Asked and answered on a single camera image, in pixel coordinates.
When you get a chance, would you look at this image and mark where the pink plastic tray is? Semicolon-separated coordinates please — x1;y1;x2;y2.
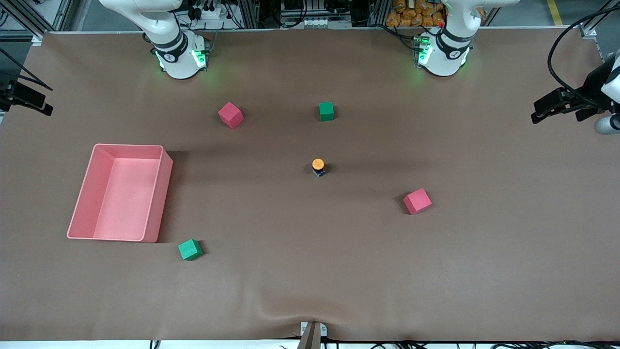
66;143;174;243

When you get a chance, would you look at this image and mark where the orange packet pile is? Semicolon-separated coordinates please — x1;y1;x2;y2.
386;0;485;28

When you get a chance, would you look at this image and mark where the red foam cube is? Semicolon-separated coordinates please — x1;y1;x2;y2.
217;101;244;129
403;188;433;215

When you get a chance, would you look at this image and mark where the white power strip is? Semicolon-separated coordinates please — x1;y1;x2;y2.
191;4;235;21

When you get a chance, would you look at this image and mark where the aluminium equipment rack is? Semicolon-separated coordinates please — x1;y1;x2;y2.
235;0;388;31

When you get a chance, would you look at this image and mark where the brown table cloth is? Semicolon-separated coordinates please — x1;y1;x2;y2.
0;27;620;342

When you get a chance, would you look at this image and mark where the aluminium side rail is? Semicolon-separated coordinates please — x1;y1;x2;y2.
595;36;620;61

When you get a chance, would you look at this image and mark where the aluminium frame post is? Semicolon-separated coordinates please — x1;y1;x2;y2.
579;0;620;39
0;0;73;42

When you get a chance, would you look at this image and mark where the metal table edge bracket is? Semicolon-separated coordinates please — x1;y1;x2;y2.
299;321;328;349

